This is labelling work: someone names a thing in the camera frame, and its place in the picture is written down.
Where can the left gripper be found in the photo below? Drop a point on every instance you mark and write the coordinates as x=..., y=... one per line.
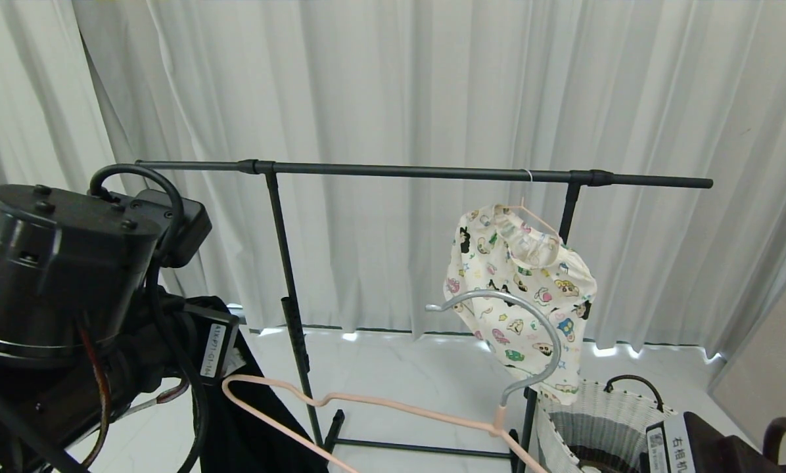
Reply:
x=202, y=341

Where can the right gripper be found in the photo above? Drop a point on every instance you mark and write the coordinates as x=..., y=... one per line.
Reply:
x=656, y=453

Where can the black garment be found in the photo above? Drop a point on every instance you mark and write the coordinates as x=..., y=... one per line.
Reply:
x=248, y=427

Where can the pink clothes hanger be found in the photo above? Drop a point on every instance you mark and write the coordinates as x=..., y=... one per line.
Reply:
x=500, y=420
x=540, y=221

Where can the cream printed garment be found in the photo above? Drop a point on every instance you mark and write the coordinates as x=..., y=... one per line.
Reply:
x=551, y=276

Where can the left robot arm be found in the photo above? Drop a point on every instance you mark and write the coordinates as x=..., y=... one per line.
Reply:
x=51, y=263

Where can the white laundry basket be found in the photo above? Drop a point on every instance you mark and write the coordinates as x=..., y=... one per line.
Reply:
x=597, y=420

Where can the black clothes rack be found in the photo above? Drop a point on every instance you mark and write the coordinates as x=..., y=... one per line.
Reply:
x=399, y=171

